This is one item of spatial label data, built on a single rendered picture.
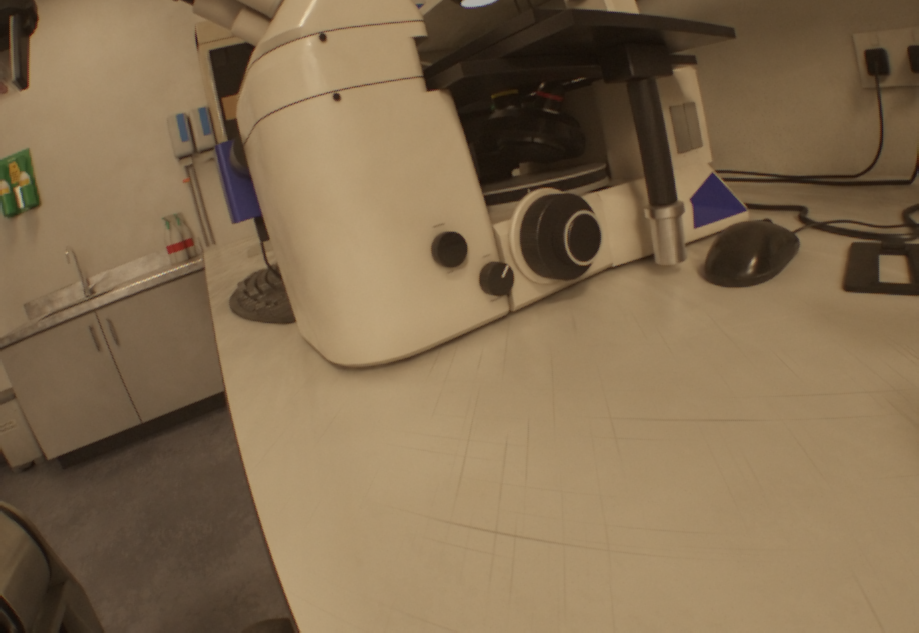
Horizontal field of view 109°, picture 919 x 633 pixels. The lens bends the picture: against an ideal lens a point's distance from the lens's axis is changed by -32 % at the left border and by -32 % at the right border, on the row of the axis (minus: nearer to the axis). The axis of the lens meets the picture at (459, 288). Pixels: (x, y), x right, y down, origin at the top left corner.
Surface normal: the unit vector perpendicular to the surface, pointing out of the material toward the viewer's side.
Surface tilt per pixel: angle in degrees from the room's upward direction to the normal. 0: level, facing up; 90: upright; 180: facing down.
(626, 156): 90
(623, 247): 90
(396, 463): 0
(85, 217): 90
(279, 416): 0
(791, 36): 90
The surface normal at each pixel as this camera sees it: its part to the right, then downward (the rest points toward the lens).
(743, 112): -0.83, 0.33
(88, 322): 0.51, 0.11
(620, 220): 0.22, 0.21
